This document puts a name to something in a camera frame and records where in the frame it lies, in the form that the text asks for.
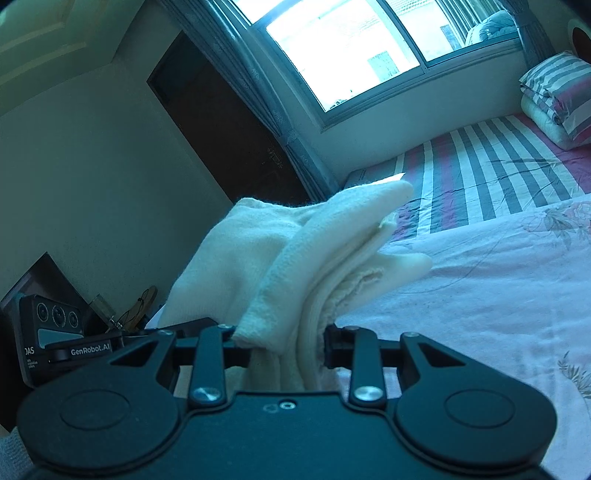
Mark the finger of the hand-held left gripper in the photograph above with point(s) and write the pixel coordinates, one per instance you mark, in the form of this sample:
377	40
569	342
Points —
184	325

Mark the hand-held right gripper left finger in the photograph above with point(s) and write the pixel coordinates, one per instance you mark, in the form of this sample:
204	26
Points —
233	354

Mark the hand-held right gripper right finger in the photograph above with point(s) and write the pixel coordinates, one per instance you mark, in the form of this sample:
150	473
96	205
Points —
337	350

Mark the cream towel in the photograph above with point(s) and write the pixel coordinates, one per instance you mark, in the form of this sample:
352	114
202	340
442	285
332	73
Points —
277	267

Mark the clear drinking glass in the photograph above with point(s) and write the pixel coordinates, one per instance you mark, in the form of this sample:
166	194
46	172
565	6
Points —
102	311

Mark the brown wooden object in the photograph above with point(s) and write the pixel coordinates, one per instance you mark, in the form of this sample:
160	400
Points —
138	309

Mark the pink floral blanket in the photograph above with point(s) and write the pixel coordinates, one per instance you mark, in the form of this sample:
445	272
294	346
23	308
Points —
485	295

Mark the dark wooden door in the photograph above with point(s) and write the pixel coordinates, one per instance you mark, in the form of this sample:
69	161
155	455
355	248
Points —
217	129

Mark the blue curtain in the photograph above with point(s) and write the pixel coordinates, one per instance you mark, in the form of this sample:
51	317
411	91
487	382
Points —
531	32
277	115

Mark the striped bed sheet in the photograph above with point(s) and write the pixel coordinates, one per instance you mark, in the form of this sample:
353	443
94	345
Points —
485	170

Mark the sliding glass window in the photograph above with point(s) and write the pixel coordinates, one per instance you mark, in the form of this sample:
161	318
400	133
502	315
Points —
341	46

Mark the white folded quilt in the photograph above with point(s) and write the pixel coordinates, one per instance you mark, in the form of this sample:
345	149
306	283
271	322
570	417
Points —
542	122

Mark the striped pillow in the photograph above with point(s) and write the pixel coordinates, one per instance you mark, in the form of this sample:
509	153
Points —
563	87

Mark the blue bundled bedding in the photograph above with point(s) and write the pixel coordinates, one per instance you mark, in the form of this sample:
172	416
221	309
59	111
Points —
491	27

